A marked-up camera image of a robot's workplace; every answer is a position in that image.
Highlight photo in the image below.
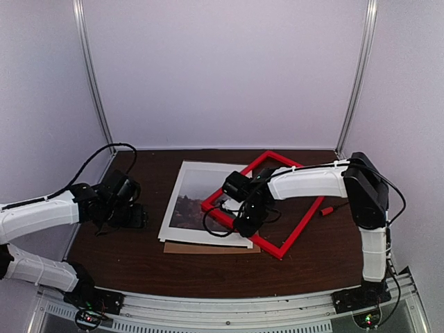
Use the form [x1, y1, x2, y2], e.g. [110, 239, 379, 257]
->
[169, 169, 230, 231]

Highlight brown frame backing board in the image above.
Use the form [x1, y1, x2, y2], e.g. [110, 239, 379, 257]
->
[164, 242, 261, 255]

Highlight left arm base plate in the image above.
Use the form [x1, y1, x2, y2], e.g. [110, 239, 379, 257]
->
[62, 289, 124, 315]

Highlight right aluminium corner post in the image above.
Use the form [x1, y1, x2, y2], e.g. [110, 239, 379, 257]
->
[335, 0, 378, 157]

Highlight right controller board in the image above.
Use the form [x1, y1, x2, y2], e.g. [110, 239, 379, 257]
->
[352, 309, 382, 330]

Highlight red handled screwdriver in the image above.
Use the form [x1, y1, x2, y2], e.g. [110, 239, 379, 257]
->
[319, 203, 348, 216]

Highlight white mat board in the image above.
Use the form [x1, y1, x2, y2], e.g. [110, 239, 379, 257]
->
[158, 160, 253, 249]

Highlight red picture frame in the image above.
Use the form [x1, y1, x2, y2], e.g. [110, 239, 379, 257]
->
[201, 151, 325, 260]

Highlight controller board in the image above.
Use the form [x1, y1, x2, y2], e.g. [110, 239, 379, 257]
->
[352, 309, 382, 330]
[74, 310, 102, 331]

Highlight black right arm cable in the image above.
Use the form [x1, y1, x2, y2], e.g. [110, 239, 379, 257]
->
[202, 162, 407, 313]

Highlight aluminium corner post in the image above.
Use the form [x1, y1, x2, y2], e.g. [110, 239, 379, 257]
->
[335, 0, 378, 157]
[72, 0, 113, 144]

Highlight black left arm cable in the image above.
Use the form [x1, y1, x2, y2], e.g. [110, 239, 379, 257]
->
[0, 143, 138, 212]

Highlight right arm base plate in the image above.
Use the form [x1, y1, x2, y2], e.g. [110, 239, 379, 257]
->
[332, 287, 391, 314]

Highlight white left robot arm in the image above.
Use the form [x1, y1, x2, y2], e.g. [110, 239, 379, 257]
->
[1, 170, 148, 308]

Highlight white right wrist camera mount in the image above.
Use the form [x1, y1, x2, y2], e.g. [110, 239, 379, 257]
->
[221, 198, 241, 213]

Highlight left controller board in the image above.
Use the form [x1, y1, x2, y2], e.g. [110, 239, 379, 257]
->
[74, 310, 102, 331]

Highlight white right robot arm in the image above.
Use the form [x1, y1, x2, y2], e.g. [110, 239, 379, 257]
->
[222, 153, 390, 307]

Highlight left aluminium corner post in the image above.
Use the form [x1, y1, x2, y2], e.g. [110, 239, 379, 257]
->
[72, 0, 113, 144]

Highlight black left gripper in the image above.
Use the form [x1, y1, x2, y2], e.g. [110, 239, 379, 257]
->
[104, 202, 148, 228]

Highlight aluminium front rail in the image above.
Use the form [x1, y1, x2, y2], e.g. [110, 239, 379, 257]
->
[29, 272, 427, 333]

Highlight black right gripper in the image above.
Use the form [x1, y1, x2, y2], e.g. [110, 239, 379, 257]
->
[233, 200, 270, 237]

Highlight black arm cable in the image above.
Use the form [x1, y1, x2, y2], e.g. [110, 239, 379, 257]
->
[202, 162, 407, 313]
[0, 143, 138, 212]

